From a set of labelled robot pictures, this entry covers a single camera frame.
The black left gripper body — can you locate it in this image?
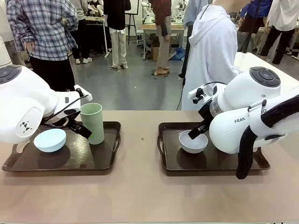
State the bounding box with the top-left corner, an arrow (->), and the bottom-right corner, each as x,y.
66,118 -> 86,134

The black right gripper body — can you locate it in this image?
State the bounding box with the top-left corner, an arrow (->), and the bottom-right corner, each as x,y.
198,102 -> 214,128

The tall green cup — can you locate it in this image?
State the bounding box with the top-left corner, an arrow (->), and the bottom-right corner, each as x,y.
79,103 -> 105,145

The grey white bowl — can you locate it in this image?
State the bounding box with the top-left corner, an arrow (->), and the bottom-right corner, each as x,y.
178,130 -> 208,154

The light blue bowl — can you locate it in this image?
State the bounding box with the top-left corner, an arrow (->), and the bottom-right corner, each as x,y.
33,129 -> 67,154

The dark brown tray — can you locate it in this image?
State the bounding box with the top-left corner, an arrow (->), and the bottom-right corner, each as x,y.
157,121 -> 271,177
1,120 -> 122,173

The plaid person left hand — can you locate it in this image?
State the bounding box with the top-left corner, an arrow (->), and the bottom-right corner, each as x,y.
24,41 -> 36,56

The person in white hoodie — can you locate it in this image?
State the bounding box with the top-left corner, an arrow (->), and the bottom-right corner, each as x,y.
181,0 -> 245,111

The blue plastic bag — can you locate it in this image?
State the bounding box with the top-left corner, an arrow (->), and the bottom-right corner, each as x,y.
172,47 -> 187,62

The cardboard box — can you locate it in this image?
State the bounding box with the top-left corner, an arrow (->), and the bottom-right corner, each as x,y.
151,46 -> 161,62

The person in grey top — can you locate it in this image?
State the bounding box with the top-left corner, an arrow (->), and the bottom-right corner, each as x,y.
70,0 -> 93,65

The person in plaid shirt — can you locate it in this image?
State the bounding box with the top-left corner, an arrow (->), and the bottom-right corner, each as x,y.
6,0 -> 79,92

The white round machine base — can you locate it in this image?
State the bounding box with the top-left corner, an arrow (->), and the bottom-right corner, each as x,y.
0,35 -> 12,67

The person in light blue shirt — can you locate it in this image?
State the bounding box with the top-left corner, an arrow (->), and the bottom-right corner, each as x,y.
178,0 -> 212,80

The wooden background table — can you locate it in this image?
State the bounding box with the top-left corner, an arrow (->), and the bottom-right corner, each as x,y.
139,23 -> 190,62

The white legged background desk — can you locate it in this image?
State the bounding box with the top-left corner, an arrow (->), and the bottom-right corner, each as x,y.
84,15 -> 111,59

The person in dark red top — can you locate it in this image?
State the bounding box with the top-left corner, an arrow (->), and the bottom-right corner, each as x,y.
148,0 -> 173,76

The person in blue jacket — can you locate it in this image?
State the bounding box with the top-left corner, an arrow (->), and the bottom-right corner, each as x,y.
238,0 -> 273,33

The person in black top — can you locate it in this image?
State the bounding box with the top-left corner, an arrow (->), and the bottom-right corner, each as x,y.
103,0 -> 132,70

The person in white shirt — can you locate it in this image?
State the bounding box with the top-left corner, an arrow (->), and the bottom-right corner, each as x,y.
259,0 -> 299,66

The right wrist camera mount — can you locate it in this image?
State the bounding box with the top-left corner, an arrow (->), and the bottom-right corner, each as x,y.
188,85 -> 207,105

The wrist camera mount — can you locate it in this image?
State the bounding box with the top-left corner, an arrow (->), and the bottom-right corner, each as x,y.
188,85 -> 207,105
74,85 -> 93,100

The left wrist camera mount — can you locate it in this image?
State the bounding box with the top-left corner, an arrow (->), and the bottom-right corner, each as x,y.
74,85 -> 93,100

